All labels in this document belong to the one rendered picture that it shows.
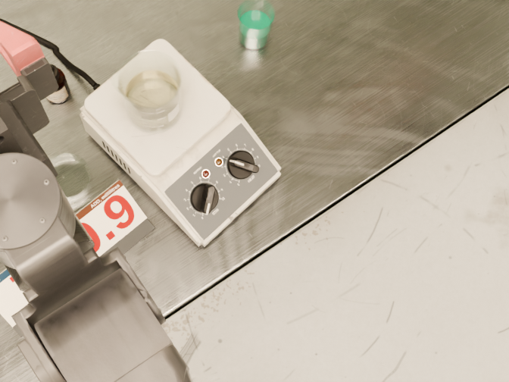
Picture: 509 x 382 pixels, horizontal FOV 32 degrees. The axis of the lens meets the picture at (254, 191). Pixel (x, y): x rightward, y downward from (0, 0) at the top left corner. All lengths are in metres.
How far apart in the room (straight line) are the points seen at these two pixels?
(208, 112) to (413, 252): 0.29
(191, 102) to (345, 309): 0.29
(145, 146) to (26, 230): 0.46
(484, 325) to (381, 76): 0.32
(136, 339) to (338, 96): 0.59
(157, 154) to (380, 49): 0.33
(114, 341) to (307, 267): 0.49
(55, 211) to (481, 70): 0.73
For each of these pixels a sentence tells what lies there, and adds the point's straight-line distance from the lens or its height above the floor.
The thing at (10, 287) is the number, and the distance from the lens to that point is 1.00.
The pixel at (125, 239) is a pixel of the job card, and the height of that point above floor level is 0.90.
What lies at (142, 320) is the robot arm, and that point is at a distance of 0.56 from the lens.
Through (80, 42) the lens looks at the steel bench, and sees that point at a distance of 1.11.
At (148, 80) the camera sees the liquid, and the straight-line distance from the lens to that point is 0.95.
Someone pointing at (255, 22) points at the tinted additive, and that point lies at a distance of 1.08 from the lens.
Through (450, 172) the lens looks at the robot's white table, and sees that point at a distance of 1.08.
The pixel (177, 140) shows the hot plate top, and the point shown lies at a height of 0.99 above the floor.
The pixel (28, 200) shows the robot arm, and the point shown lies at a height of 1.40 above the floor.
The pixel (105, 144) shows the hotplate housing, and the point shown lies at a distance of 1.01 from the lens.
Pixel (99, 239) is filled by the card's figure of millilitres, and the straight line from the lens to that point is 1.01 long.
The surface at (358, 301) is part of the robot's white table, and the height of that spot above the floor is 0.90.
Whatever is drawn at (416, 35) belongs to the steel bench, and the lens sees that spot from 1.14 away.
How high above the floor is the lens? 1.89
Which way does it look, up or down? 73 degrees down
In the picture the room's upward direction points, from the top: 10 degrees clockwise
